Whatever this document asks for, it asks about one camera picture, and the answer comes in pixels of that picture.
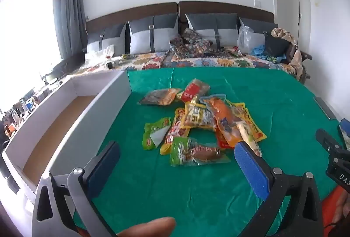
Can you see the clear plastic bag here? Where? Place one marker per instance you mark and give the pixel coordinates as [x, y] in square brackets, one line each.
[248, 40]

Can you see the red meat snack packet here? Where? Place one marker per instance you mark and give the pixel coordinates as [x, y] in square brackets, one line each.
[222, 141]

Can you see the green white snack packet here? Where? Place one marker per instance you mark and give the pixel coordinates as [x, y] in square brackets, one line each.
[153, 134]

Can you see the orange chicken leg packet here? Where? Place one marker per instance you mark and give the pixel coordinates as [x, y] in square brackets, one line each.
[224, 119]

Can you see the red white snack packet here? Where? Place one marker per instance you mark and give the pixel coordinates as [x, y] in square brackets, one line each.
[176, 130]

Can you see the red label meatball packet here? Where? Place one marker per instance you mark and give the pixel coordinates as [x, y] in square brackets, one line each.
[192, 90]

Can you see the blue cloth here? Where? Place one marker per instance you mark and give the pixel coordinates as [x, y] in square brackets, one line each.
[258, 50]

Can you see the person's right hand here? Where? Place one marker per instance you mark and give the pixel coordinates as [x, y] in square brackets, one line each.
[344, 209]

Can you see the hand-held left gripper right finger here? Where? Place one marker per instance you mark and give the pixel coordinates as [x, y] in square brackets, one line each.
[250, 166]

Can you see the person's left hand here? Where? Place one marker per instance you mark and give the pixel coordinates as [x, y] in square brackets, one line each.
[147, 227]

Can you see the white cardboard box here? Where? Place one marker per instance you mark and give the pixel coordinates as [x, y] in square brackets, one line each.
[71, 116]

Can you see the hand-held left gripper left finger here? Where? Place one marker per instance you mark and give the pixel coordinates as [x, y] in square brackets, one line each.
[102, 168]

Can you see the row of desk clutter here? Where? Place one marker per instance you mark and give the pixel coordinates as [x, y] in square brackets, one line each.
[24, 108]

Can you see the black chair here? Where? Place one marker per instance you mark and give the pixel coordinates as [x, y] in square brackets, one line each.
[65, 66]

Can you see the cream snack packet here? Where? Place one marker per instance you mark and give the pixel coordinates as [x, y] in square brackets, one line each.
[253, 142]

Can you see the green table cloth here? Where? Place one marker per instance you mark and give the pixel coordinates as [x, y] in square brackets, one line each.
[153, 193]

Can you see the brown wooden chair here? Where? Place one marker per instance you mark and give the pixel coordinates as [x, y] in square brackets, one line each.
[302, 62]

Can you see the yellow sausage packet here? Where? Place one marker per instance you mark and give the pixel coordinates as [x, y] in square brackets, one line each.
[198, 116]

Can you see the green duck leg packet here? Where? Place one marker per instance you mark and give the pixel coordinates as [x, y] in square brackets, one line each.
[191, 153]

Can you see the brown orange snack packet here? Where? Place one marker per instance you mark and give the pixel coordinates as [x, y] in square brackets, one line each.
[161, 97]

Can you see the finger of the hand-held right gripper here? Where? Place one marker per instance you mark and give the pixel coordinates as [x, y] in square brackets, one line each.
[326, 140]
[346, 133]

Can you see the grey curtain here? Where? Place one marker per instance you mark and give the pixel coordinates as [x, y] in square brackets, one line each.
[69, 7]

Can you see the yellow cartoon snack packet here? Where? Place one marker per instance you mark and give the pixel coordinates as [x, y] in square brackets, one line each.
[250, 123]

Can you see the brown headboard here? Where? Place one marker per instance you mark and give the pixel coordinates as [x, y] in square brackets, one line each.
[131, 14]

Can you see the black bag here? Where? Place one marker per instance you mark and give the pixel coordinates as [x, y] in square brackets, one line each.
[276, 45]

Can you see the grey white pillow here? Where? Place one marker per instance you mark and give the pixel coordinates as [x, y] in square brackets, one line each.
[210, 29]
[153, 34]
[106, 40]
[259, 25]

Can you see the dark patterned blanket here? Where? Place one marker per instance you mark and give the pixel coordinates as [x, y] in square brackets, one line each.
[191, 44]

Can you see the beige patterned cloth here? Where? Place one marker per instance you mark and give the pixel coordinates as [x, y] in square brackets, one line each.
[284, 34]

